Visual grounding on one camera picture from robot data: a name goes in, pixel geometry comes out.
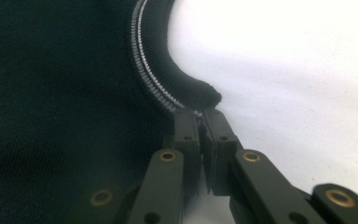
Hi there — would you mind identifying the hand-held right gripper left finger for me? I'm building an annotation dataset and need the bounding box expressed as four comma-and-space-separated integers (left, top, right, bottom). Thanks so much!
172, 107, 202, 200

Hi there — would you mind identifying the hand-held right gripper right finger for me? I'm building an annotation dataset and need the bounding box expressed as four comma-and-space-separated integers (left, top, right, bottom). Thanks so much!
202, 107, 244, 198

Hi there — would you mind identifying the black knit vest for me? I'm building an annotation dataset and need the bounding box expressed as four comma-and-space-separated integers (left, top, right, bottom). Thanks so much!
0, 0, 223, 224

